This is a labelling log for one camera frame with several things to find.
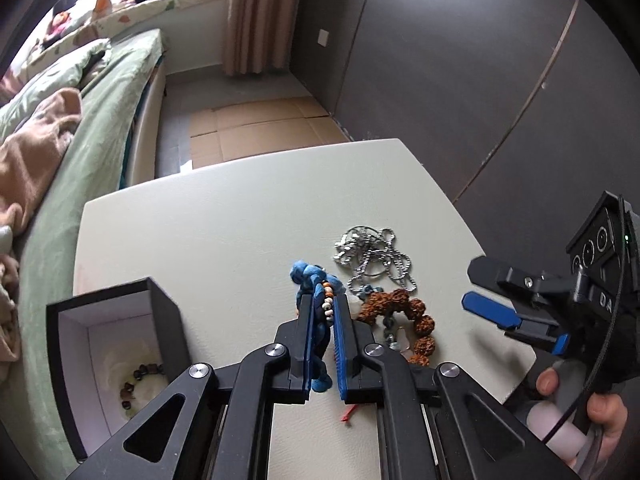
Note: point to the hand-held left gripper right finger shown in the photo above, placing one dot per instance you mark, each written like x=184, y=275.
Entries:
x=341, y=345

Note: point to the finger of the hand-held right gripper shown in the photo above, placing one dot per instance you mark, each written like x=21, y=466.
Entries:
x=505, y=275
x=487, y=307

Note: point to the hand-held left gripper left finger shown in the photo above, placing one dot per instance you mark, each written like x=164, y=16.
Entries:
x=310, y=332

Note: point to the black jewelry box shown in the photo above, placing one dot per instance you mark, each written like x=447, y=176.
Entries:
x=100, y=340

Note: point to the person's right hand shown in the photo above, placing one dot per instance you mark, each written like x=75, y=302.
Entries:
x=606, y=412

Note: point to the flattened cardboard sheet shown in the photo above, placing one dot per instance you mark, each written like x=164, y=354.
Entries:
x=255, y=130

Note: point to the green bed blanket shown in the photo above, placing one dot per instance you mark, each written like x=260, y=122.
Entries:
x=90, y=125

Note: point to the beige curtain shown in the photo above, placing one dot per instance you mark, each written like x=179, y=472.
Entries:
x=262, y=15

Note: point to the pink fleece blanket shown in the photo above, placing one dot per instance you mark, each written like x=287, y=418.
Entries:
x=30, y=160

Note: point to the light green pillow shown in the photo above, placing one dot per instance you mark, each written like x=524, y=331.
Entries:
x=45, y=85

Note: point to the leaf print window cushion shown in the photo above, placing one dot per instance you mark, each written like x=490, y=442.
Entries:
x=150, y=5

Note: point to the white bed frame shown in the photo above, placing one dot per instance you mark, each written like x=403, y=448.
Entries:
x=147, y=120

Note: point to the white wall socket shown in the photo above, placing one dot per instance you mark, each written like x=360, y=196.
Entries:
x=324, y=38

